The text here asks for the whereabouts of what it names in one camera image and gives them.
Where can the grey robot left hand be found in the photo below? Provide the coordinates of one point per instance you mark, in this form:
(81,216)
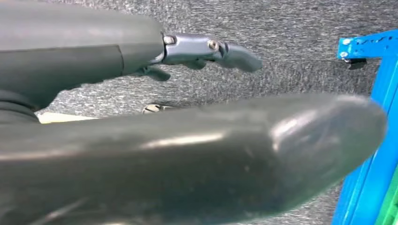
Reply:
(77,37)

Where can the blue metal shelf rack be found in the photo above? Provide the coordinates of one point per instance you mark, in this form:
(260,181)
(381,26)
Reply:
(382,93)

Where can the pale flat plate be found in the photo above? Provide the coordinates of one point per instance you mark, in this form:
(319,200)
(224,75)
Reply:
(62,117)

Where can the small pale metal fitting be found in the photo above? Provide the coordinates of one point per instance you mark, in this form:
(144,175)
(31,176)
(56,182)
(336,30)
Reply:
(154,108)

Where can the black rack caster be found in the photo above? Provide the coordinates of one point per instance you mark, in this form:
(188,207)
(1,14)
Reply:
(354,63)

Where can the green plastic slatted crate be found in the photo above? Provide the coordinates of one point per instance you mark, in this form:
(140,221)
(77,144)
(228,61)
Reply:
(391,206)

